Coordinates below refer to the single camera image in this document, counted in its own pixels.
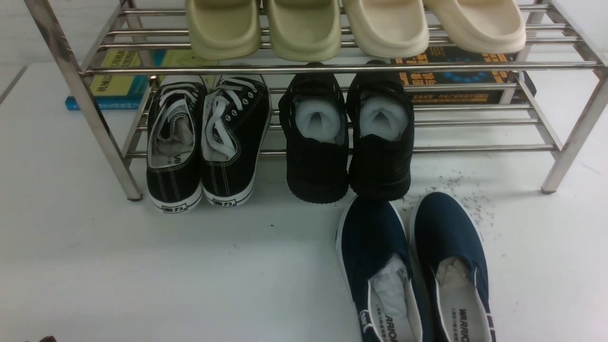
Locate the navy slip-on shoe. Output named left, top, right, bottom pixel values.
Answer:
left=336, top=196, right=434, bottom=342
left=410, top=192, right=496, bottom=342

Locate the stainless steel shoe rack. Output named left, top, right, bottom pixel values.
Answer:
left=26, top=0, right=607, bottom=201

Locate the black shoe left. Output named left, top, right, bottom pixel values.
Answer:
left=278, top=72, right=349, bottom=204

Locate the black shoe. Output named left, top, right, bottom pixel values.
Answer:
left=278, top=72, right=349, bottom=204
left=345, top=71, right=415, bottom=201

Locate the black canvas sneaker right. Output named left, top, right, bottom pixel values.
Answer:
left=200, top=75, right=272, bottom=208

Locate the black canvas sneaker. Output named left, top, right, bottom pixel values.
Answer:
left=146, top=76, right=208, bottom=214
left=200, top=75, right=272, bottom=208

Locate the black shoe right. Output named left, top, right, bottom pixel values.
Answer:
left=345, top=71, right=415, bottom=201

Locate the black canvas sneaker left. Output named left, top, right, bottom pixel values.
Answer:
left=146, top=76, right=208, bottom=214

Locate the green slipper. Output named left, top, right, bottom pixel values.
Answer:
left=185, top=0, right=261, bottom=60
left=262, top=0, right=341, bottom=62

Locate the cream slipper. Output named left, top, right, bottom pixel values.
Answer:
left=342, top=0, right=429, bottom=58
left=423, top=0, right=526, bottom=54

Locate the green slipper far left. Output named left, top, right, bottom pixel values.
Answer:
left=185, top=0, right=261, bottom=60

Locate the black orange book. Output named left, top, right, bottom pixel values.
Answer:
left=389, top=46, right=527, bottom=105

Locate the yellow blue book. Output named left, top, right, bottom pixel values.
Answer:
left=90, top=49, right=219, bottom=110

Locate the cream slipper far right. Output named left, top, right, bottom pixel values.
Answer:
left=423, top=0, right=526, bottom=54

